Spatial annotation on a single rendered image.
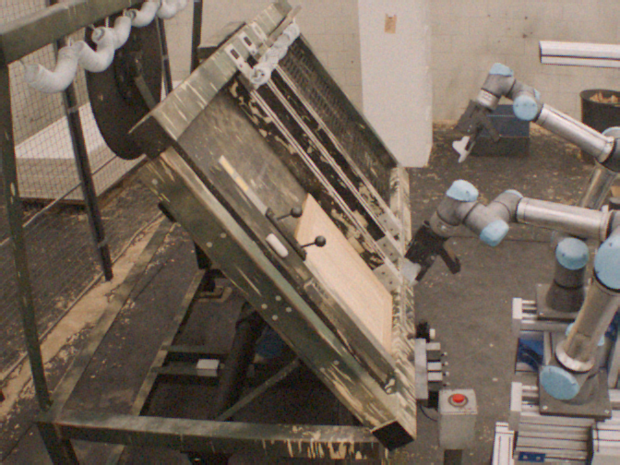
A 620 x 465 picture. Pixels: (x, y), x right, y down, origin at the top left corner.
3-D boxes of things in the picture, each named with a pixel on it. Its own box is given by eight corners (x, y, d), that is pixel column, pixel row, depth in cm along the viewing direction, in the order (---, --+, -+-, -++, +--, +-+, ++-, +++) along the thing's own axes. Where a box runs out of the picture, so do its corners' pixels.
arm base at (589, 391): (595, 375, 195) (601, 350, 190) (600, 406, 182) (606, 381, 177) (550, 372, 199) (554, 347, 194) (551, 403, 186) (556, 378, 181)
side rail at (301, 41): (382, 174, 395) (397, 164, 391) (268, 27, 361) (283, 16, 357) (382, 169, 402) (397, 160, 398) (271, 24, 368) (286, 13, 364)
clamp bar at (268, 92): (388, 266, 294) (435, 239, 286) (219, 52, 257) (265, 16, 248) (389, 255, 303) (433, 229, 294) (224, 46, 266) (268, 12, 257)
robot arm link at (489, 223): (519, 217, 174) (488, 192, 178) (502, 233, 167) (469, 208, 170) (506, 236, 179) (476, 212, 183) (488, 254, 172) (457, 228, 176)
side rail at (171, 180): (368, 431, 210) (397, 418, 206) (135, 173, 175) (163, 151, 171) (369, 419, 215) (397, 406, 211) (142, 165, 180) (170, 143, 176)
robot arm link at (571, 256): (554, 286, 224) (558, 253, 218) (551, 267, 235) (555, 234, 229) (587, 288, 221) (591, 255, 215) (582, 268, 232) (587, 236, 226)
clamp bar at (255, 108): (388, 294, 274) (437, 267, 265) (203, 65, 236) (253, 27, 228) (388, 281, 282) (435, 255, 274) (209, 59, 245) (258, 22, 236)
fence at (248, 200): (386, 375, 229) (395, 370, 228) (208, 168, 199) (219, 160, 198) (386, 366, 234) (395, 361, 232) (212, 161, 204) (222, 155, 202)
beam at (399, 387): (388, 453, 213) (416, 440, 209) (368, 432, 209) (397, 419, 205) (393, 184, 406) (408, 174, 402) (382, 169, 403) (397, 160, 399)
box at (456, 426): (472, 450, 210) (477, 412, 201) (437, 451, 211) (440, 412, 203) (470, 426, 220) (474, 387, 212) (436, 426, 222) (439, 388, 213)
